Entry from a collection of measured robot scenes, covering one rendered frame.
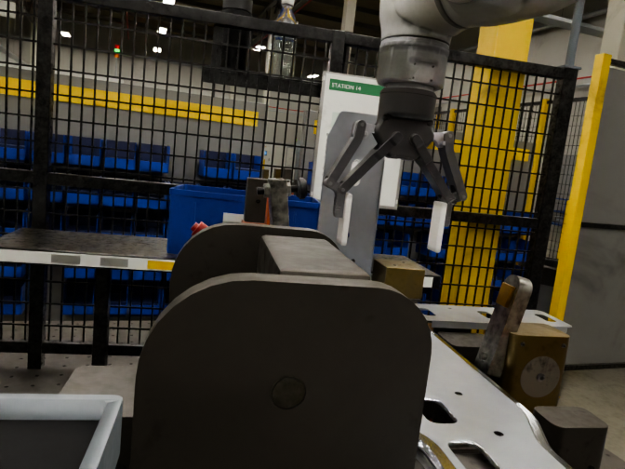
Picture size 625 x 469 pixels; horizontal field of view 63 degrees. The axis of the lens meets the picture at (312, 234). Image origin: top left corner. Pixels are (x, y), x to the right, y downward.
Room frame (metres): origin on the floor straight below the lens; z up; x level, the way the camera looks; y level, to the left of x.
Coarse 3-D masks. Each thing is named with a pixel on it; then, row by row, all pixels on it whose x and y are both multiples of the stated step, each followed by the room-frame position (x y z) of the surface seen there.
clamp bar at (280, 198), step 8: (264, 184) 0.66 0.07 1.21; (272, 184) 0.65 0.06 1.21; (280, 184) 0.65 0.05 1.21; (288, 184) 0.66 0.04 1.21; (296, 184) 0.68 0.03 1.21; (304, 184) 0.66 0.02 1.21; (264, 192) 0.66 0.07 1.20; (272, 192) 0.65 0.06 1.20; (280, 192) 0.65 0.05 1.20; (288, 192) 0.66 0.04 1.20; (296, 192) 0.67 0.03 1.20; (304, 192) 0.66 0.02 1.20; (272, 200) 0.65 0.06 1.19; (280, 200) 0.65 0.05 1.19; (272, 208) 0.65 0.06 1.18; (280, 208) 0.65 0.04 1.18; (272, 216) 0.65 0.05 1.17; (280, 216) 0.65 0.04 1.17; (288, 216) 0.65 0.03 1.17; (272, 224) 0.65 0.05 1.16; (280, 224) 0.65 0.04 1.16; (288, 224) 0.65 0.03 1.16
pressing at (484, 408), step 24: (432, 336) 0.74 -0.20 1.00; (432, 360) 0.64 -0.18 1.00; (456, 360) 0.65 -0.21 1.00; (432, 384) 0.56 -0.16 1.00; (456, 384) 0.57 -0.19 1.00; (480, 384) 0.58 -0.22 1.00; (456, 408) 0.51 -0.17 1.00; (480, 408) 0.52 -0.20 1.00; (504, 408) 0.52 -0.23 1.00; (432, 432) 0.45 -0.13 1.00; (456, 432) 0.46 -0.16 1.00; (480, 432) 0.46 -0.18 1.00; (504, 432) 0.47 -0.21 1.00; (528, 432) 0.48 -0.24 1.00; (432, 456) 0.41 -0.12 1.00; (456, 456) 0.42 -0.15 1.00; (504, 456) 0.43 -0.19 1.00; (528, 456) 0.43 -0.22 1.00; (552, 456) 0.44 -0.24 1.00
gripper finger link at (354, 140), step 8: (360, 120) 0.67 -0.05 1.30; (352, 128) 0.69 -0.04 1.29; (360, 128) 0.67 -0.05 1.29; (352, 136) 0.69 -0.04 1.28; (360, 136) 0.68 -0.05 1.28; (352, 144) 0.67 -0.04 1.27; (344, 152) 0.67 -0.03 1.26; (352, 152) 0.67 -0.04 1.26; (336, 160) 0.69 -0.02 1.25; (344, 160) 0.67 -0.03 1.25; (336, 168) 0.67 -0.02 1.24; (344, 168) 0.67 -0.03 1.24; (328, 176) 0.67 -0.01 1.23; (336, 176) 0.67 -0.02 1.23; (328, 184) 0.67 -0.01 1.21
